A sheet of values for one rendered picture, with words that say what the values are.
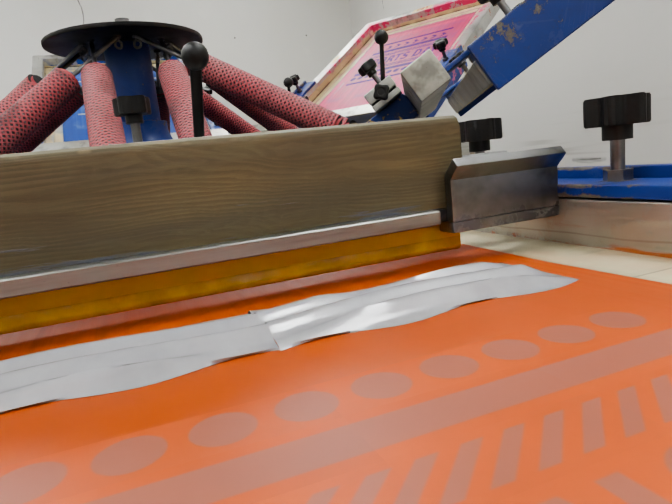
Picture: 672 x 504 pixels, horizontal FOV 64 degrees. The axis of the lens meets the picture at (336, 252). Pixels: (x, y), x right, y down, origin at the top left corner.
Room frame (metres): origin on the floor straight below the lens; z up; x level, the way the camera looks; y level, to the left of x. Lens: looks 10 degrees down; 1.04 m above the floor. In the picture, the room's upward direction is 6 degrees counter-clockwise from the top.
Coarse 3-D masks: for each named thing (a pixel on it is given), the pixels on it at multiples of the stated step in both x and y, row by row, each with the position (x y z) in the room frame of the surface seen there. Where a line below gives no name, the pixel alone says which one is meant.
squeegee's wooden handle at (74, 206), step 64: (320, 128) 0.36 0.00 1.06; (384, 128) 0.38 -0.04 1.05; (448, 128) 0.39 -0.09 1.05; (0, 192) 0.29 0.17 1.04; (64, 192) 0.30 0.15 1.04; (128, 192) 0.32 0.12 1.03; (192, 192) 0.33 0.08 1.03; (256, 192) 0.34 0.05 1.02; (320, 192) 0.36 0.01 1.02; (384, 192) 0.37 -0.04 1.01; (0, 256) 0.29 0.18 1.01; (64, 256) 0.30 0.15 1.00; (128, 256) 0.31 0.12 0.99
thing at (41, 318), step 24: (432, 240) 0.40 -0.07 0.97; (456, 240) 0.41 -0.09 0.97; (312, 264) 0.36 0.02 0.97; (336, 264) 0.37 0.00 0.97; (360, 264) 0.38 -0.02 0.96; (168, 288) 0.33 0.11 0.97; (192, 288) 0.34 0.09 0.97; (216, 288) 0.34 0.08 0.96; (240, 288) 0.35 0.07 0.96; (48, 312) 0.31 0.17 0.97; (72, 312) 0.31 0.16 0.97; (96, 312) 0.32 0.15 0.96
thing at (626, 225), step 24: (552, 216) 0.42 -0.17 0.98; (576, 216) 0.40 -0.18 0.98; (600, 216) 0.38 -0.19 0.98; (624, 216) 0.36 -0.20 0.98; (648, 216) 0.34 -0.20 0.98; (552, 240) 0.42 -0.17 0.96; (576, 240) 0.40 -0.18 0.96; (600, 240) 0.38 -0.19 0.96; (624, 240) 0.36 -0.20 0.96; (648, 240) 0.34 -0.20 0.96
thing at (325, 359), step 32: (416, 256) 0.42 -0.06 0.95; (448, 256) 0.41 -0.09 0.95; (480, 256) 0.40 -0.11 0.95; (512, 256) 0.38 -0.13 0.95; (256, 288) 0.37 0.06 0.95; (288, 288) 0.36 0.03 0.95; (320, 288) 0.35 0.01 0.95; (352, 288) 0.34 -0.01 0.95; (576, 288) 0.28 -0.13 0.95; (608, 288) 0.28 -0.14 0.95; (640, 288) 0.27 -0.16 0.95; (448, 320) 0.25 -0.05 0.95; (480, 320) 0.25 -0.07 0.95; (512, 320) 0.24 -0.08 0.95; (544, 320) 0.24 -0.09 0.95; (288, 352) 0.23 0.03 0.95; (320, 352) 0.23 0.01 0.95; (352, 352) 0.22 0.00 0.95; (384, 352) 0.22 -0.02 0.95; (416, 352) 0.22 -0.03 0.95
